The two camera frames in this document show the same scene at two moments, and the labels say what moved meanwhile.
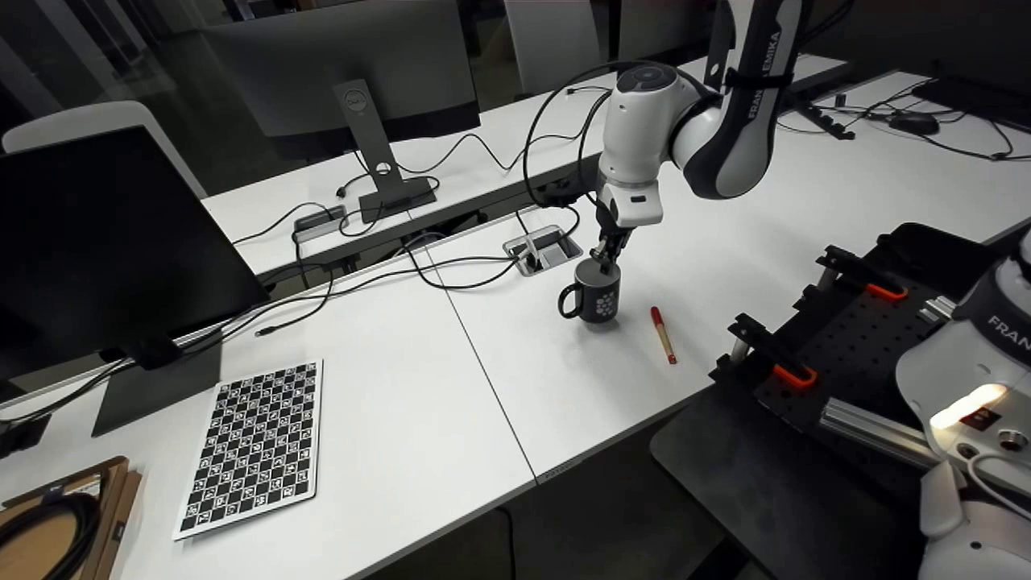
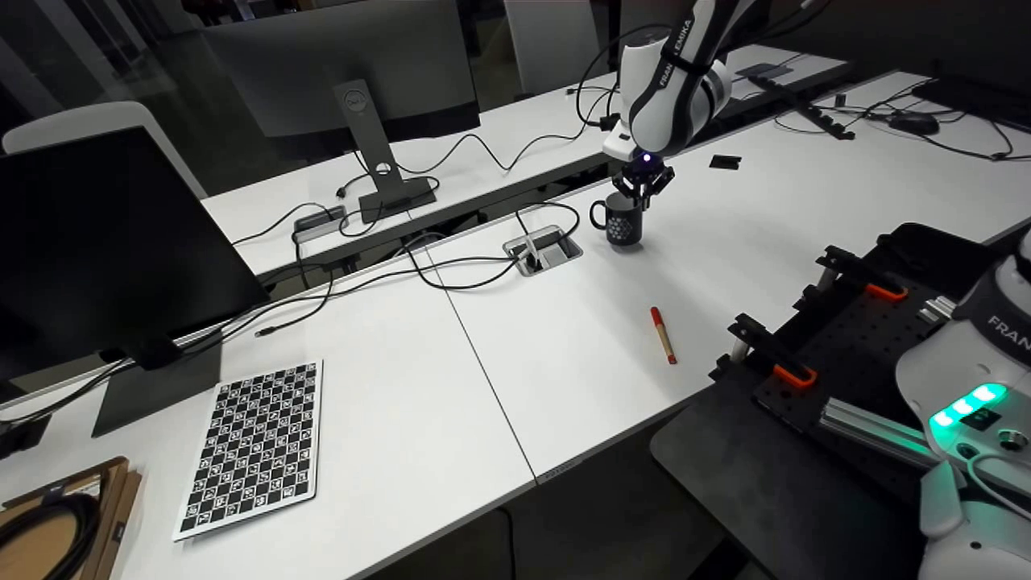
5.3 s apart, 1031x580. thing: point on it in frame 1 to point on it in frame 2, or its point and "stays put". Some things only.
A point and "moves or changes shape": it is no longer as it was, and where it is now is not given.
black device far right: [921, 125] stays put
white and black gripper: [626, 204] to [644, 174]
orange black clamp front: [776, 356] stays put
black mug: [596, 296] moves or changes shape
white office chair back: [552, 40] stays put
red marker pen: [662, 332] stays put
